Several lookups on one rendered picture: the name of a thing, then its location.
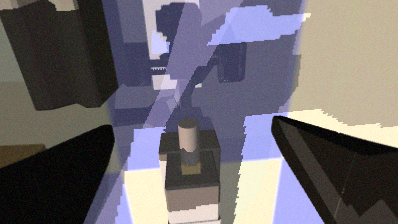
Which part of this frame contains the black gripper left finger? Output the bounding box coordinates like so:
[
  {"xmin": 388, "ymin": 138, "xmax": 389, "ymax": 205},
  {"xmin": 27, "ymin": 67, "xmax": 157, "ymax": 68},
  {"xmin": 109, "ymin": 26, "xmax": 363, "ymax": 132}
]
[{"xmin": 0, "ymin": 124, "xmax": 115, "ymax": 224}]

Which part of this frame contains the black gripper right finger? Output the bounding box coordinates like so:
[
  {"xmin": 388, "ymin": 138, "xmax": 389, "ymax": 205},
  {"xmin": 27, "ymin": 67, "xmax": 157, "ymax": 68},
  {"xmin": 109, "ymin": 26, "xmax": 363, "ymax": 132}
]
[{"xmin": 271, "ymin": 115, "xmax": 398, "ymax": 224}]

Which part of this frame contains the grey cylinder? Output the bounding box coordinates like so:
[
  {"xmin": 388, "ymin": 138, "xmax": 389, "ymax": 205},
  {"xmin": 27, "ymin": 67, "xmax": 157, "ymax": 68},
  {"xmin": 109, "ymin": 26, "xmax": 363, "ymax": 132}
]
[{"xmin": 178, "ymin": 118, "xmax": 201, "ymax": 175}]

